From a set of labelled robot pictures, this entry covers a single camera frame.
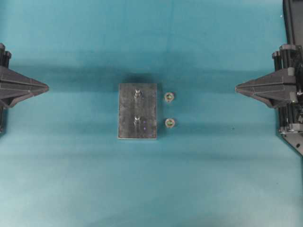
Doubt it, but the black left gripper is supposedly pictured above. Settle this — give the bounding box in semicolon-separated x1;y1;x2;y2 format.
0;43;49;132

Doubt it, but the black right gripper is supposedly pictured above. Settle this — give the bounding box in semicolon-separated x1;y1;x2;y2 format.
235;44;303;134

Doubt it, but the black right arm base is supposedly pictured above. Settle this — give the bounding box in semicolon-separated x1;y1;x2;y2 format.
283;0;303;156

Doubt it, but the rear steel shaft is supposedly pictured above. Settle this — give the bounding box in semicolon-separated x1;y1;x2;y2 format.
134;89;142;98

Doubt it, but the steel shaft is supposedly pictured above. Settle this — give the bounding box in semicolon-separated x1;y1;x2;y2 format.
134;89;142;98
134;116;141;126

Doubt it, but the front steel shaft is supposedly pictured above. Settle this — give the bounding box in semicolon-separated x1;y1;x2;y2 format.
134;116;141;126

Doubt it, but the grey metal base block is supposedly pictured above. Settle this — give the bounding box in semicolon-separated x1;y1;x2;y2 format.
117;83;157;140

